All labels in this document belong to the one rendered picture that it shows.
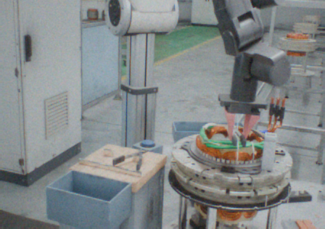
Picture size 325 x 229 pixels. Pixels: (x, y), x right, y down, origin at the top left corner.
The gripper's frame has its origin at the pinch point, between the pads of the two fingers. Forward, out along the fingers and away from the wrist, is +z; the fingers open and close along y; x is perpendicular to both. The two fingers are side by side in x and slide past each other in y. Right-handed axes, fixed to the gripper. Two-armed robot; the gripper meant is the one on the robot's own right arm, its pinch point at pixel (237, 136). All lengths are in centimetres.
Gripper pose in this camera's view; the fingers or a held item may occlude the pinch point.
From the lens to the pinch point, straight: 99.9
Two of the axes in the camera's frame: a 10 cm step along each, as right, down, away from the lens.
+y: 10.0, 0.8, 0.0
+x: 0.2, -2.9, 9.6
